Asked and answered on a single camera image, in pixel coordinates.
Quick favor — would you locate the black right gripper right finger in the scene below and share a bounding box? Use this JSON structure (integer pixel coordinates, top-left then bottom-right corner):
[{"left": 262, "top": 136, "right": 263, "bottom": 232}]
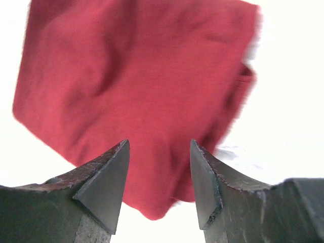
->
[{"left": 190, "top": 140, "right": 323, "bottom": 243}]

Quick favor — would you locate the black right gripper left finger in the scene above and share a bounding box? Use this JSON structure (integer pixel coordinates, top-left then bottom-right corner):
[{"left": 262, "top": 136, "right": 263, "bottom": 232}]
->
[{"left": 1, "top": 140, "right": 130, "bottom": 243}]

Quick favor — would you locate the dark red t-shirt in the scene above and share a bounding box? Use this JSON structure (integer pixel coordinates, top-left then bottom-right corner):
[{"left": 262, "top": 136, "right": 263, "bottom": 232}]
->
[{"left": 13, "top": 1, "right": 260, "bottom": 220}]

